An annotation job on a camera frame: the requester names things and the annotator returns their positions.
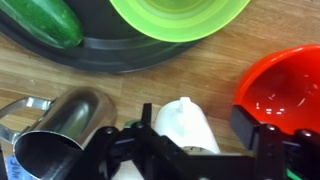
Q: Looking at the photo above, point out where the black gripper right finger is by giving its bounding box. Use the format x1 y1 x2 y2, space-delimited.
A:
230 105 320 180

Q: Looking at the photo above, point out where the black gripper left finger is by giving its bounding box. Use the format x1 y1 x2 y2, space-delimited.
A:
68 102 188 180

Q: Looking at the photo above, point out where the white mug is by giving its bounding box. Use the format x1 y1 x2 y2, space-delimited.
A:
111 96 222 180

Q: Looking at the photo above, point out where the orange plastic bowl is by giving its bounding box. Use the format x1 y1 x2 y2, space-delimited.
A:
233 44 320 136

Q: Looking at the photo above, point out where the stainless steel cup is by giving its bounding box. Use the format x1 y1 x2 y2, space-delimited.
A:
0 86 118 180

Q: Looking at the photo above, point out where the dark grey round tray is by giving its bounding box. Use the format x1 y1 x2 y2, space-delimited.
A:
0 0 208 74

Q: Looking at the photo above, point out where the yellow-green plastic bowl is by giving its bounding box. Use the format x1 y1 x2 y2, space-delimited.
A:
109 0 252 43

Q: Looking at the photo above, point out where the short green cucumber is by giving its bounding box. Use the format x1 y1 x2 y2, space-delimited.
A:
0 0 84 50

